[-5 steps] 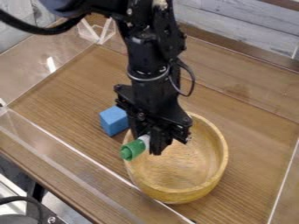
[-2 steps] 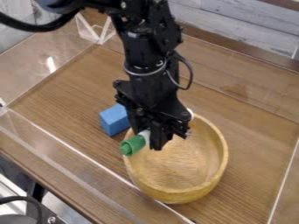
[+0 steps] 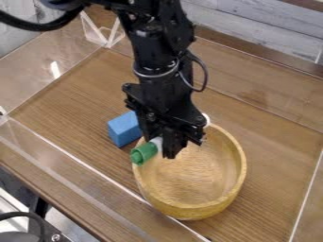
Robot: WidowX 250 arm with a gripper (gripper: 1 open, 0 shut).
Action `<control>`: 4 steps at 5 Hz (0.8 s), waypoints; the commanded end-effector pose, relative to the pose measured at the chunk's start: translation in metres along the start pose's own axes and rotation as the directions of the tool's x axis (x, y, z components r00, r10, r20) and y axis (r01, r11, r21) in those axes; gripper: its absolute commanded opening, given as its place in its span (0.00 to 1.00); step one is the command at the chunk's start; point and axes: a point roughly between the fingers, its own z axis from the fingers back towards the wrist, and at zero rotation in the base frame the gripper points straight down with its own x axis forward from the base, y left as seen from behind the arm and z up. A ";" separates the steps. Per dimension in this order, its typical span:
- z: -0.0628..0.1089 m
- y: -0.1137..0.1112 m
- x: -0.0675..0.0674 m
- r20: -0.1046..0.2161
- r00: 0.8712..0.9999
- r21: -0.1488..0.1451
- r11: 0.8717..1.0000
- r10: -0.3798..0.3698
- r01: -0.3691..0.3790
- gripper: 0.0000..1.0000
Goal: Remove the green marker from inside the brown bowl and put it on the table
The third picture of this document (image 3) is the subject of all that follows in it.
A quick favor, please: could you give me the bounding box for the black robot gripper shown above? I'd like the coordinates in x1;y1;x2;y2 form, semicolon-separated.
123;67;202;159

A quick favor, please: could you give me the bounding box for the green white marker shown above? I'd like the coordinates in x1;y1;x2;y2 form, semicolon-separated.
130;113;210;165

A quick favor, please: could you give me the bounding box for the brown wooden bowl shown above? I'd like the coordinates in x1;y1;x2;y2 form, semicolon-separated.
133;124;247;220

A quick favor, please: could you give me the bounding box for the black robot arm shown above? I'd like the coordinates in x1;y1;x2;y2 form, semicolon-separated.
0;0;207;159

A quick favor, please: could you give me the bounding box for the blue foam block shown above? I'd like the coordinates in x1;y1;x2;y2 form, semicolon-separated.
107;111;142;147

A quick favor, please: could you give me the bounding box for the black metal stand base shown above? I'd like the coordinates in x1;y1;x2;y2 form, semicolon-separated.
0;223;72;242

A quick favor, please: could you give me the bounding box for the clear acrylic triangle bracket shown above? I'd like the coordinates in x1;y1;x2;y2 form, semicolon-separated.
80;11;126;49

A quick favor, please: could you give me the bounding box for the black cable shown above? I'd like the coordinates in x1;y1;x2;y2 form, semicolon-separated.
0;211;48;242

